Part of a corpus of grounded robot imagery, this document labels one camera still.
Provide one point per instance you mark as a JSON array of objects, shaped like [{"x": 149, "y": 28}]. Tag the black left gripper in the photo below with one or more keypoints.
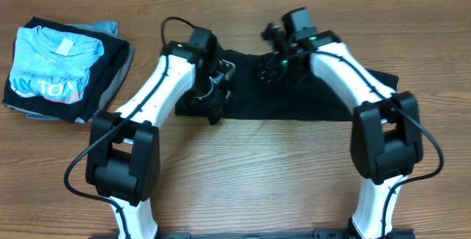
[{"x": 218, "y": 97}]

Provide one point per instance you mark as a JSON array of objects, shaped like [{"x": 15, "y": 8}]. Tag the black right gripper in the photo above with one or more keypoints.
[{"x": 270, "y": 71}]

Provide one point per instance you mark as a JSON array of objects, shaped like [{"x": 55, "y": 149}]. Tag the black t-shirt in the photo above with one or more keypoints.
[{"x": 329, "y": 89}]

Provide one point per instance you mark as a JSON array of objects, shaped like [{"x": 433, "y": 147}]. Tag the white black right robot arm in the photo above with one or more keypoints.
[{"x": 384, "y": 143}]

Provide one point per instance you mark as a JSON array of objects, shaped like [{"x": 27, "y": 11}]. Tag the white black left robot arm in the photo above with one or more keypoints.
[{"x": 124, "y": 162}]

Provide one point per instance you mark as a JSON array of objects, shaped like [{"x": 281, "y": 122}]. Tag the grey folded garment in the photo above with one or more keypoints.
[{"x": 110, "y": 28}]

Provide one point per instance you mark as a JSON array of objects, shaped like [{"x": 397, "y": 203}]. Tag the light blue printed t-shirt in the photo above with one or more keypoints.
[{"x": 52, "y": 64}]

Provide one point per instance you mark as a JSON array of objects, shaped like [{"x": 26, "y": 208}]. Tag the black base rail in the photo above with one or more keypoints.
[{"x": 316, "y": 234}]

